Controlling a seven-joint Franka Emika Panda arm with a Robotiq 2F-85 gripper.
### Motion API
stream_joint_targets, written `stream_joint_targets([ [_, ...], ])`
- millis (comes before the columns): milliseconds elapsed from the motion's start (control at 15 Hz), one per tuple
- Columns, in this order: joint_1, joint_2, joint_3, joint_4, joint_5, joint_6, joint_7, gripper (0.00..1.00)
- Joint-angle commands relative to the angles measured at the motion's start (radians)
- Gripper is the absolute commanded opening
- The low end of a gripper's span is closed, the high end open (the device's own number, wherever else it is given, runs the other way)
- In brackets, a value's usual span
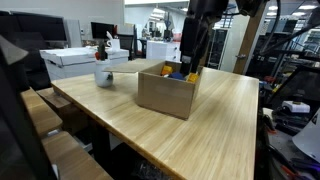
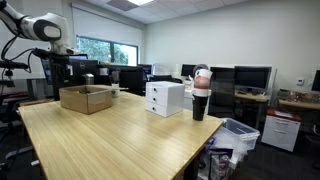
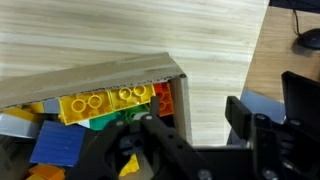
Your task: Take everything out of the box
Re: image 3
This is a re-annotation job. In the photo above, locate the black mouse cable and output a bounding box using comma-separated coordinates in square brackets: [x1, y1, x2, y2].
[291, 8, 304, 37]

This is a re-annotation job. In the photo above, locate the wooden side desk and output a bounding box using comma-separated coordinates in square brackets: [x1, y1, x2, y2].
[239, 5, 320, 105]

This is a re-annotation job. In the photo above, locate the orange toy brick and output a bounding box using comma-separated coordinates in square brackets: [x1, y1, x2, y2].
[25, 163, 67, 180]
[152, 81, 175, 118]

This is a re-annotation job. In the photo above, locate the grey small toy brick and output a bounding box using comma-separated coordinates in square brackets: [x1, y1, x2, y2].
[42, 98, 62, 115]

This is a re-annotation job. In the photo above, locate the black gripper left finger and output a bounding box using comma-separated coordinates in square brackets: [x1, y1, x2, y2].
[68, 95, 218, 180]

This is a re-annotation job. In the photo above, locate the blue toy brick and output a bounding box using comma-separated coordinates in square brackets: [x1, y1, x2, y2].
[29, 120, 87, 168]

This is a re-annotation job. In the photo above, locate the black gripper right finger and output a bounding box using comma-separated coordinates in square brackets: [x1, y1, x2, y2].
[225, 70, 320, 180]

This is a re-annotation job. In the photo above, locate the large yellow toy brick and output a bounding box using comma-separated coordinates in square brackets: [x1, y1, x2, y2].
[57, 90, 115, 126]

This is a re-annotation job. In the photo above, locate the yellow wedge toy brick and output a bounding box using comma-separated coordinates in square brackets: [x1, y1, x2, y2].
[118, 153, 141, 177]

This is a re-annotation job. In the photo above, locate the yellow flat toy piece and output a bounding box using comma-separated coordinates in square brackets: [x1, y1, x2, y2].
[2, 101, 46, 124]

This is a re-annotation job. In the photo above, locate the brown cardboard box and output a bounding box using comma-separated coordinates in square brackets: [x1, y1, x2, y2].
[0, 52, 193, 180]

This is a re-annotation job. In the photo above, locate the black computer mouse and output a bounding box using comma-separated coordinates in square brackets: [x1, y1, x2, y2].
[297, 27, 320, 51]

